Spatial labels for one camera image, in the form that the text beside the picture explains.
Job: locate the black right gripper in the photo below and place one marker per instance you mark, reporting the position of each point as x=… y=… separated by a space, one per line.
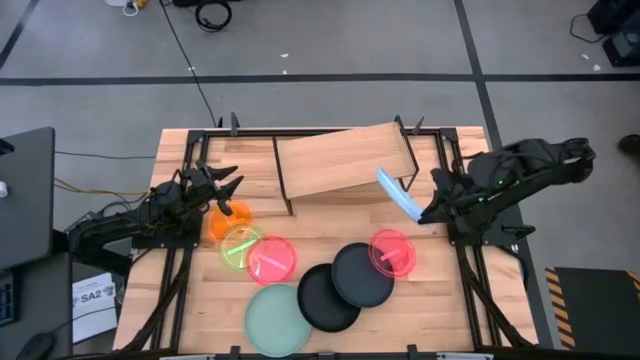
x=455 y=195

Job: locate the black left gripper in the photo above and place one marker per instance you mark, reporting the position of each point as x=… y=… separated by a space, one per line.
x=202 y=182

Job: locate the light blue plate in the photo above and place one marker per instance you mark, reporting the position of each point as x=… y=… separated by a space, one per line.
x=400 y=197

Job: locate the pink translucent plate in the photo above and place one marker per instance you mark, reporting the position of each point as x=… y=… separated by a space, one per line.
x=392 y=252
x=272 y=260

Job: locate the green translucent plate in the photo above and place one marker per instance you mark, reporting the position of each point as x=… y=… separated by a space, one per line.
x=235 y=252

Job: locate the black plate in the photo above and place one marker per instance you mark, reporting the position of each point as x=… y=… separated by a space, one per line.
x=322 y=305
x=357 y=280

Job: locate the mint green plate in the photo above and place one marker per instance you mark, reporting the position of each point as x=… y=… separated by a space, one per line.
x=275 y=322

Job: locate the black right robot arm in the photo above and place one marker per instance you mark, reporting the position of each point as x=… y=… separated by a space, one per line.
x=540 y=165

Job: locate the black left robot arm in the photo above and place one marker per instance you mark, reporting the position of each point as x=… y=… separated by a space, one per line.
x=130 y=220

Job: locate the orange translucent plate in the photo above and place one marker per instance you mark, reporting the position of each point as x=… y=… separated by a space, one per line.
x=220 y=230

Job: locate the black floor cabinet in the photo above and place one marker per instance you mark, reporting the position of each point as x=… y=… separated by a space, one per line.
x=187 y=2

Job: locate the white SA2 paper sign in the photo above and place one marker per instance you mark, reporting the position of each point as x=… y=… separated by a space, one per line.
x=92 y=305

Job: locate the black hazard-striped mat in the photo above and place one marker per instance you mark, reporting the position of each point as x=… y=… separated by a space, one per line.
x=595 y=310

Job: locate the dark grey desk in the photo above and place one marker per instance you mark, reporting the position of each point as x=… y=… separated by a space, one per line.
x=25 y=200

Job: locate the person's shoe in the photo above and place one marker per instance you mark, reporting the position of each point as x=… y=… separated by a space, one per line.
x=631 y=144

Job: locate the black keypad device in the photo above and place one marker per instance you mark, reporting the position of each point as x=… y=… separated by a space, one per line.
x=7 y=300

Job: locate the black equipment case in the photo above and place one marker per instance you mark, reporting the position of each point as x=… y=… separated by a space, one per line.
x=615 y=15
x=625 y=47

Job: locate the black computer mouse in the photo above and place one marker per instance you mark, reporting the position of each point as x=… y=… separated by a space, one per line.
x=35 y=347

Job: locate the black aluminium table frame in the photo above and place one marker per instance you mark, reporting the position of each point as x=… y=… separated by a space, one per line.
x=240 y=133

